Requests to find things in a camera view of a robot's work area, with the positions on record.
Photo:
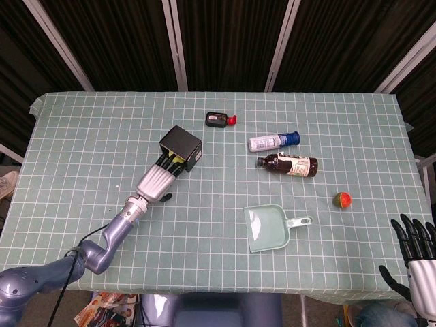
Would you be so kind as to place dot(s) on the red and green ball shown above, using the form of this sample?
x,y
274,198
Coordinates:
x,y
342,200

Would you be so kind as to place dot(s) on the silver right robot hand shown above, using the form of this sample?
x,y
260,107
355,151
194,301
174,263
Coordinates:
x,y
424,282

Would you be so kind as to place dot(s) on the black pouch with red cap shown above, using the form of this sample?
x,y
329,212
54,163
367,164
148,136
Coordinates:
x,y
215,120

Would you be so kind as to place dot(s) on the dark brown labelled bottle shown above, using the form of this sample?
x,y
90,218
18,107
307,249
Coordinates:
x,y
276,163

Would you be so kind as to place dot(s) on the blue left robot arm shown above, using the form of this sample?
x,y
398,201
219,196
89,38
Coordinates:
x,y
112,235

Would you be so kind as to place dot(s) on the blue jeans leg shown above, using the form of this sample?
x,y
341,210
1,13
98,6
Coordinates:
x,y
381,316

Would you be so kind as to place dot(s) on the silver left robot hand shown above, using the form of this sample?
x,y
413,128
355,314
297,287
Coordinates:
x,y
155,182

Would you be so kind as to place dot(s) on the colourful snack packages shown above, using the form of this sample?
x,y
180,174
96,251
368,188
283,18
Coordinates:
x,y
105,311

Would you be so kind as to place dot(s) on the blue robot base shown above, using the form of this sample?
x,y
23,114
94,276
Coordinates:
x,y
211,311

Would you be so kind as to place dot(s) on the white bottle with blue cap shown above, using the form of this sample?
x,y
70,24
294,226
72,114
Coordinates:
x,y
265,142

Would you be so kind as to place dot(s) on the metal table leg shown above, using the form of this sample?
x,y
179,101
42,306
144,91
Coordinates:
x,y
304,311

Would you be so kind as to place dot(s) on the grey shoe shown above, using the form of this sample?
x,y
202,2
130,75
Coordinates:
x,y
7,185

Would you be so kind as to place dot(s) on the black box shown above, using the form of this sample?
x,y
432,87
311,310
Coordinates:
x,y
180,143

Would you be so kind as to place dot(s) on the teal checkered tablecloth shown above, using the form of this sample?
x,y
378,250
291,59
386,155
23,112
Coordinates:
x,y
238,190

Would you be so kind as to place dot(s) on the teal plastic dustpan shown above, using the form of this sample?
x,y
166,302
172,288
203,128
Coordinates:
x,y
267,228

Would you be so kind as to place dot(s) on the white partition frame post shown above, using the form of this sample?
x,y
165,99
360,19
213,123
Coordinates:
x,y
405,64
177,51
281,47
58,42

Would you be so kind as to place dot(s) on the yellow tennis ball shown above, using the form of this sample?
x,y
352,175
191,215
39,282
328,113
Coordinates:
x,y
176,159

